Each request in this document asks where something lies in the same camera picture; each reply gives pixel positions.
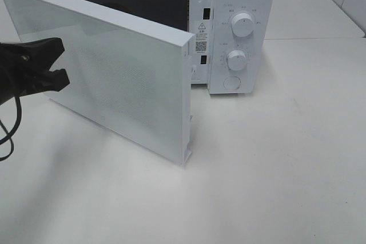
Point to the white microwave oven body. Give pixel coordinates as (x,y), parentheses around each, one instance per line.
(171,18)

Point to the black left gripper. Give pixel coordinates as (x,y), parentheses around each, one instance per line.
(43,53)

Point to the lower white round knob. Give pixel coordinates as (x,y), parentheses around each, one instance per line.
(236,60)

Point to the upper white round knob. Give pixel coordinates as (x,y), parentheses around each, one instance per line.
(242,24)

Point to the white round knob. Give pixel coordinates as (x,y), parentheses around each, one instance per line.
(236,60)
(242,24)

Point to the white warning label sticker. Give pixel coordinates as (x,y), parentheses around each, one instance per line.
(202,35)

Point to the round white door button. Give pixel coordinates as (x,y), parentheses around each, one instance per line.
(232,83)

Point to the white microwave door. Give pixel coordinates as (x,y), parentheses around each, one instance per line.
(126,73)

